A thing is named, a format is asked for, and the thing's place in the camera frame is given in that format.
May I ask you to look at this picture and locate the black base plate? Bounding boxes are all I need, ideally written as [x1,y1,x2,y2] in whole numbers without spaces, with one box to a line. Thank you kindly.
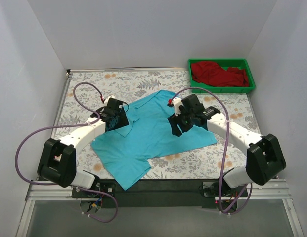
[71,179,249,209]

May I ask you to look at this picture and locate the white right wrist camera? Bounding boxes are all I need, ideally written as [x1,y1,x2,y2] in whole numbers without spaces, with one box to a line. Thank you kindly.
[168,97,183,116]

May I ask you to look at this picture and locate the turquoise t shirt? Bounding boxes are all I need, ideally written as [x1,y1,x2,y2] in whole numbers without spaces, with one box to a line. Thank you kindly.
[91,90,217,190]

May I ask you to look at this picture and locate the green plastic bin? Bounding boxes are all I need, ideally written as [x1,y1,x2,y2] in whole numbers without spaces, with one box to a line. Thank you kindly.
[188,58,256,93]

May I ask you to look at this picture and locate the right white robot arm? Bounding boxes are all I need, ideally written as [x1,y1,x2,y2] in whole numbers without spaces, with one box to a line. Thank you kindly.
[168,94,286,196]

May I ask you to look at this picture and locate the floral tablecloth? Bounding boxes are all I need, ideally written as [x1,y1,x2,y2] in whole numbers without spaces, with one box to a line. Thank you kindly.
[52,69,259,179]

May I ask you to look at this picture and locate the aluminium front rail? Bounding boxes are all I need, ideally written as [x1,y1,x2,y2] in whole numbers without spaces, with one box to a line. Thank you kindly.
[26,179,292,200]

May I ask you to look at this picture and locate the red t shirt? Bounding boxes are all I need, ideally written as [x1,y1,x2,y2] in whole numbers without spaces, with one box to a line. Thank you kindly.
[191,61,250,87]

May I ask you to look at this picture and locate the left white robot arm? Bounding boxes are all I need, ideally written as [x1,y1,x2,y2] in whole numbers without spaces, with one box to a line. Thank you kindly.
[37,96,129,198]

